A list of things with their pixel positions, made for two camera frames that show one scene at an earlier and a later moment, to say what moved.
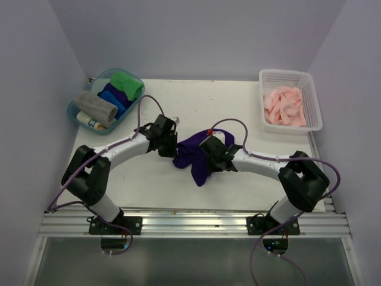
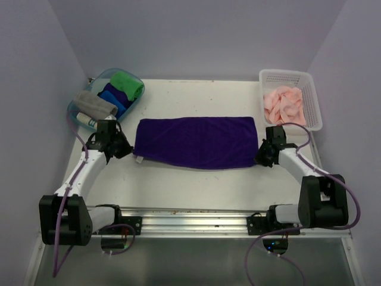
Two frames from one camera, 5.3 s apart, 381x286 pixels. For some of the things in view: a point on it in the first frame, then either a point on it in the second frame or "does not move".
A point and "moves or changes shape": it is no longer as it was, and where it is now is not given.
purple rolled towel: x=118 y=95 does not move
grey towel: x=91 y=104 does not move
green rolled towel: x=123 y=82 does not move
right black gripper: x=213 y=168 to x=259 y=158
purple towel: x=190 y=154 moves or changes shape
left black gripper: x=171 y=152 to x=127 y=149
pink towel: x=284 y=105 does not move
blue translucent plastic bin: x=101 y=103 does not move
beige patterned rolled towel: x=82 y=117 does not move
